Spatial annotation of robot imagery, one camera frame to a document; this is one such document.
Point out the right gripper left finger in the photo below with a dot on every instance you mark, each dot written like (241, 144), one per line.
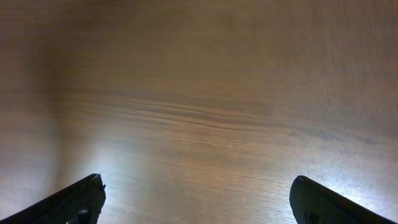
(80, 202)

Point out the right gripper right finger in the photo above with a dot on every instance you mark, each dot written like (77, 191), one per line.
(313, 203)

